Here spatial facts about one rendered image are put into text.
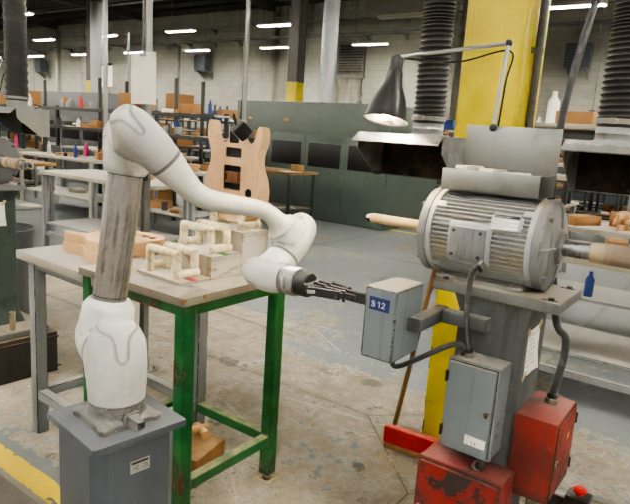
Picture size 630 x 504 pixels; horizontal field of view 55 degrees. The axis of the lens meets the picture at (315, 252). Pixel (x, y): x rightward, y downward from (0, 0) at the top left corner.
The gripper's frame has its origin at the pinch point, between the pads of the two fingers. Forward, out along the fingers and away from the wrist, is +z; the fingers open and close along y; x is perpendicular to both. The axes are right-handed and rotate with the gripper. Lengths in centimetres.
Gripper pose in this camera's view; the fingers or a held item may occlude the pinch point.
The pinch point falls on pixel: (357, 297)
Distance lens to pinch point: 168.8
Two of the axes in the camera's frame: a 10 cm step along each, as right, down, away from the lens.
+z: 8.0, 1.7, -5.7
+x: 0.7, -9.8, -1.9
